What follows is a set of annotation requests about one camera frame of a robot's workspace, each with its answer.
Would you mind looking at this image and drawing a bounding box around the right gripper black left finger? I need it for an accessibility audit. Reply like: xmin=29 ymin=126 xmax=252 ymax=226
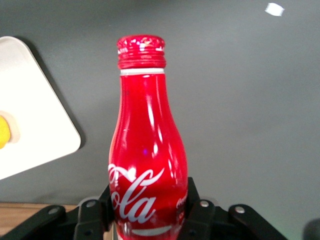
xmin=0 ymin=180 xmax=116 ymax=240

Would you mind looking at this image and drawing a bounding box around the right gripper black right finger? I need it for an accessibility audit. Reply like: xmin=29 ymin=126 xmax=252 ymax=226
xmin=178 ymin=176 xmax=289 ymax=240

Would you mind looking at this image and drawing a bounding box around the red coke bottle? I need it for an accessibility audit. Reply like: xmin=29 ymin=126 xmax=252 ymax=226
xmin=107 ymin=34 xmax=189 ymax=240

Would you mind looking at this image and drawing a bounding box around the beige plastic tray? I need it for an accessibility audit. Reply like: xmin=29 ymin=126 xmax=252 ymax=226
xmin=0 ymin=35 xmax=82 ymax=181

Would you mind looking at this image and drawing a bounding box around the yellow lemon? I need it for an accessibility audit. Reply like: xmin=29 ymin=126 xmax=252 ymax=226
xmin=0 ymin=115 xmax=12 ymax=151

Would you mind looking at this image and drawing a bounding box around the white tape piece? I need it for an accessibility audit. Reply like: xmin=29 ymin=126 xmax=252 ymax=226
xmin=264 ymin=2 xmax=286 ymax=18

